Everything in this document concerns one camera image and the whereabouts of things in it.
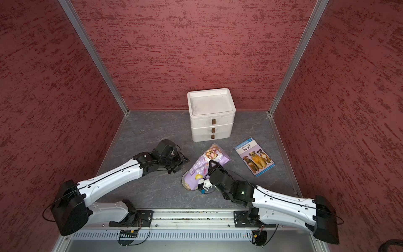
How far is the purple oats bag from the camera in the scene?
0.72m

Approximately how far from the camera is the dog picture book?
3.03 feet

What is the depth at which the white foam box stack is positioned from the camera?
2.91 feet

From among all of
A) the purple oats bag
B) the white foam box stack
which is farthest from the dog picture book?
the purple oats bag

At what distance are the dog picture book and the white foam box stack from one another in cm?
14

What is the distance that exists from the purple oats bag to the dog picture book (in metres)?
0.27

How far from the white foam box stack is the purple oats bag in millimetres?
179

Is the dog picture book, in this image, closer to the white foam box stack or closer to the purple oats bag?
the white foam box stack
